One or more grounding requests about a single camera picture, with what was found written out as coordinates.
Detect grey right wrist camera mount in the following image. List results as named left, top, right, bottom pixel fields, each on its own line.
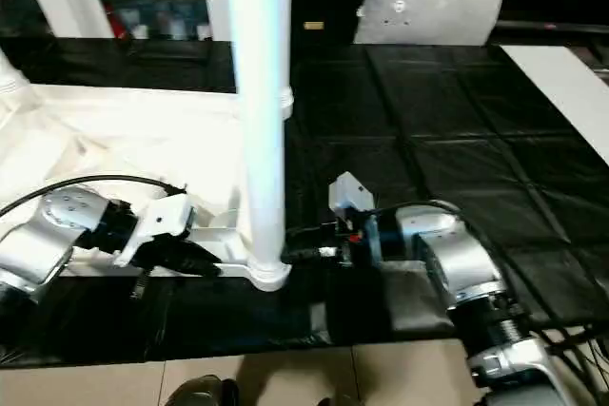
left=327, top=171, right=382, bottom=264

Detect small red bottle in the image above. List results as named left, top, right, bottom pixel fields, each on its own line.
left=105, top=1, right=132, bottom=41

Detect thin tangled floor cables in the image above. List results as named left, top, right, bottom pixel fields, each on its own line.
left=546, top=324, right=609, bottom=406

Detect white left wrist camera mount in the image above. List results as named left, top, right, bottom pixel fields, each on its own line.
left=113, top=194, right=197, bottom=268

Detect dark rounded robot foot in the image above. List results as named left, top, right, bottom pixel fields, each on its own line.
left=164, top=375, right=239, bottom=406

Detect white flat board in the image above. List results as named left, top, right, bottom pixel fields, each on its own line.
left=501, top=44, right=609, bottom=164

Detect white plastic table top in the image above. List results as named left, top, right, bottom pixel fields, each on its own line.
left=0, top=82, right=294, bottom=292

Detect black work mat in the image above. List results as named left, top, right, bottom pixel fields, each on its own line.
left=0, top=37, right=609, bottom=369

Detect grey cushion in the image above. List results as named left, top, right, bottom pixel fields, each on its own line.
left=354, top=0, right=508, bottom=46

